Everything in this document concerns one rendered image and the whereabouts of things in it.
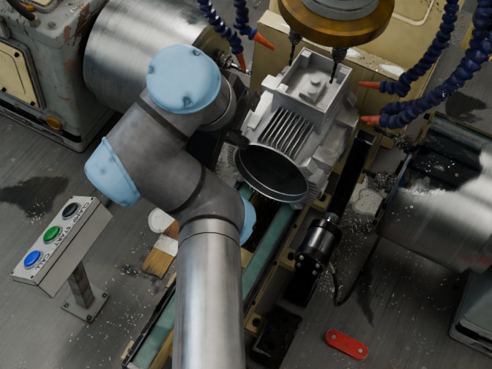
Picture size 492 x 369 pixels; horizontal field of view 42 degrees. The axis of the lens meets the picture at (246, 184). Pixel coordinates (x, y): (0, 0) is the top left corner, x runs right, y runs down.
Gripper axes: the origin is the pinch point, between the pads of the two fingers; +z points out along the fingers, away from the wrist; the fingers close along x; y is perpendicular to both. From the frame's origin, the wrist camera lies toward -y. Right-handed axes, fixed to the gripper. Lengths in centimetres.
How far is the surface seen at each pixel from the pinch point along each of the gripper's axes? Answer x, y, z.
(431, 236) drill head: -35.9, 0.7, 10.9
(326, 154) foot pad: -13.9, 6.0, 13.5
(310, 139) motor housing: -10.0, 7.2, 13.1
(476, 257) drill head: -43.9, 0.7, 11.7
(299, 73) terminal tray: -2.6, 17.7, 15.6
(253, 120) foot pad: 0.9, 6.1, 13.6
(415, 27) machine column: -17.9, 35.1, 19.4
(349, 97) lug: -12.6, 18.1, 18.7
